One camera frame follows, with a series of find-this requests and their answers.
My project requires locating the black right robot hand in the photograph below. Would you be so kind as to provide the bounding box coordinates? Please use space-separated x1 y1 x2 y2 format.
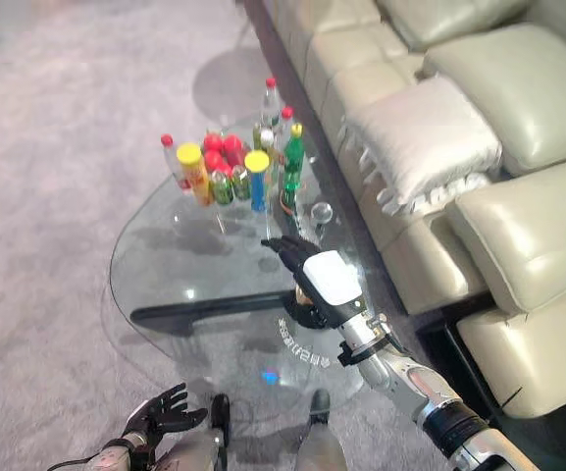
261 235 367 330

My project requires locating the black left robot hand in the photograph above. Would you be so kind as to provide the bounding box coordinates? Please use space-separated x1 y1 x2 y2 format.
121 383 209 445

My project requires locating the robot left leg with foot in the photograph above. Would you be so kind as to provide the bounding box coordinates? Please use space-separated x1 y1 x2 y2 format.
157 392 232 471

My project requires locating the robot leg with foot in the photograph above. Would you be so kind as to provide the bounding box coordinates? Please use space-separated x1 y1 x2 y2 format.
157 392 232 471
295 388 348 471

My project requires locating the black table base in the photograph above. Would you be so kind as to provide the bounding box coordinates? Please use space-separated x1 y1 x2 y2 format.
129 288 313 340

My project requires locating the blue tube with yellow lid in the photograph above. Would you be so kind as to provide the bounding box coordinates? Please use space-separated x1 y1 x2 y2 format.
243 149 271 214

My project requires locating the green bottle with yellow cap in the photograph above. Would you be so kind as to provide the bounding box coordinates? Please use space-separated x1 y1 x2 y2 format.
282 122 306 208

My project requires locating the green drink can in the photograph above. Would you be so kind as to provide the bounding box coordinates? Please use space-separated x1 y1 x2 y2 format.
210 170 235 206
231 165 253 202

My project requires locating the bottle with white cap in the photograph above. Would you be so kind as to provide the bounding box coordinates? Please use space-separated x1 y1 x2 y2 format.
253 125 283 166

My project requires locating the robot right leg with foot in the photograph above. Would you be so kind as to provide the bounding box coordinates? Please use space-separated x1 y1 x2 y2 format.
295 388 348 471

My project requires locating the white fringed throw pillow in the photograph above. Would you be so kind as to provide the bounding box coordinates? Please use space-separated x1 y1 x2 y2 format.
337 75 505 218

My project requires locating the yellow lidded snack tube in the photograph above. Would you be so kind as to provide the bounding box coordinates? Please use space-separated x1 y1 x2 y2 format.
176 141 216 208

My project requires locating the tall clear bottle red cap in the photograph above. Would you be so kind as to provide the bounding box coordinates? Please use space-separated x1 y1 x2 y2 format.
260 77 284 130

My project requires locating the short clear bottle red cap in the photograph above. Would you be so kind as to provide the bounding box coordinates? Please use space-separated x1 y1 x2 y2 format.
160 132 191 195

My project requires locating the beige leather sofa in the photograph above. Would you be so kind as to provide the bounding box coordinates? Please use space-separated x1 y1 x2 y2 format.
257 0 566 421

